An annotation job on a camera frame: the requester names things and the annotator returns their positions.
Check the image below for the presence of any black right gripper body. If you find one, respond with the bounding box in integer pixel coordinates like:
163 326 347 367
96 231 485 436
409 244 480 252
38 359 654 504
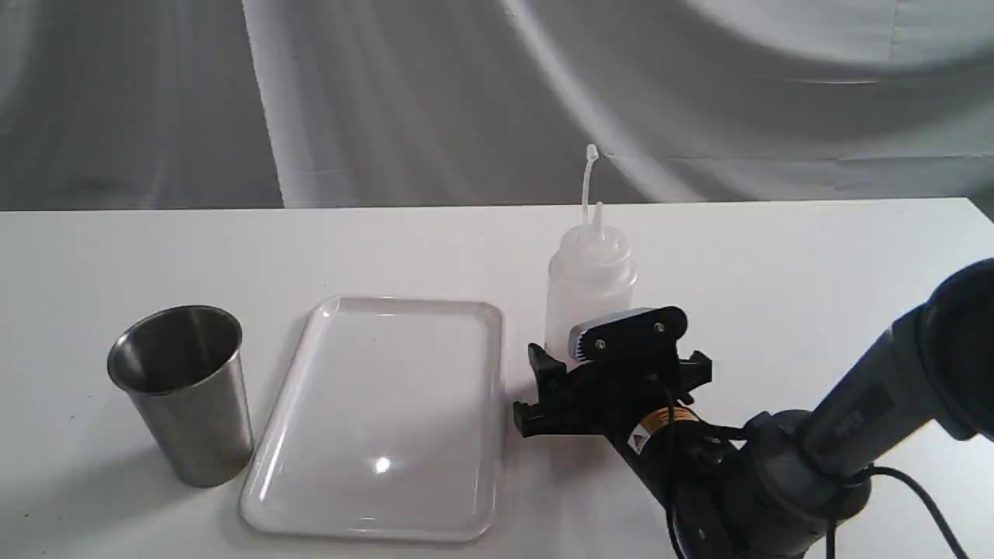
568 307 692 436

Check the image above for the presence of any translucent squeeze bottle amber liquid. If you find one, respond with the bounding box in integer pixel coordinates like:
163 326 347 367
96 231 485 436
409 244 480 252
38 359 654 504
544 143 638 368

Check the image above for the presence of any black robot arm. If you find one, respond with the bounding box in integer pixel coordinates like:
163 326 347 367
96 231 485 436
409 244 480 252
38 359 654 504
512 259 993 558

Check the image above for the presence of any stainless steel cup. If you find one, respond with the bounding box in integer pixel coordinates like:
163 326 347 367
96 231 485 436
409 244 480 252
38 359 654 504
106 304 255 488

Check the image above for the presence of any white plastic tray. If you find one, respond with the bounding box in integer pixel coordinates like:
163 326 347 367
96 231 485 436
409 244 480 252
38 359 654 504
238 296 505 544

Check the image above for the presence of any grey backdrop cloth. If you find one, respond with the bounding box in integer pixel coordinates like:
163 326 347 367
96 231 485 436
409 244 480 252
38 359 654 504
2 1 992 213

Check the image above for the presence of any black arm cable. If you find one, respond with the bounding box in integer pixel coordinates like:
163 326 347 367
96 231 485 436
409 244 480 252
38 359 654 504
660 380 971 559

